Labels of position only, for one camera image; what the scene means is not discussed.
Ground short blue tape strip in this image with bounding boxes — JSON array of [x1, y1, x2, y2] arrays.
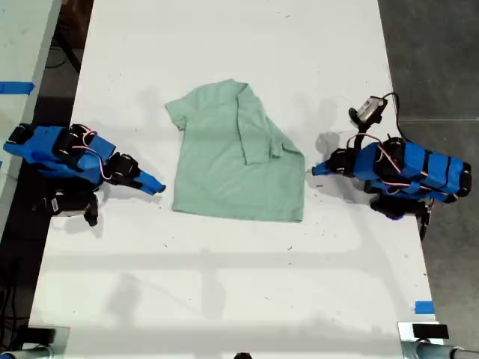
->
[[414, 300, 436, 316]]

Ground white side table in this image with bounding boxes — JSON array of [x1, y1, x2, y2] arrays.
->
[[0, 0, 64, 235]]

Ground black table clamp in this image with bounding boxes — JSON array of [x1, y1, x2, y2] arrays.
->
[[416, 200, 436, 241]]

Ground grey metal pipe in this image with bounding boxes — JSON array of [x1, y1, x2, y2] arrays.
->
[[0, 346, 52, 359], [402, 339, 479, 359]]

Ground gripper grey camera box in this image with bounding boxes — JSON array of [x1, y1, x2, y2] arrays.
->
[[357, 95, 388, 122]]

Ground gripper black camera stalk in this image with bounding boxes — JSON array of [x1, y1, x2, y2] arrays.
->
[[84, 194, 100, 228], [346, 107, 375, 150]]

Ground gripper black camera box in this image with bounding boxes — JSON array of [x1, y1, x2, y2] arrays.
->
[[32, 190, 86, 219]]

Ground black camera cable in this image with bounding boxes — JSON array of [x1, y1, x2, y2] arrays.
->
[[383, 91, 406, 143]]

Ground long blue tape strip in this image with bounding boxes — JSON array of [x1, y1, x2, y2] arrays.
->
[[0, 80, 36, 96]]

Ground metal bracket with black block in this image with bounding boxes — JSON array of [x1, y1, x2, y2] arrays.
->
[[15, 325, 71, 352], [397, 321, 456, 352]]

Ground pale green T-shirt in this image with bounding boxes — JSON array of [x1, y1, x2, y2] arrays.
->
[[165, 79, 306, 224]]

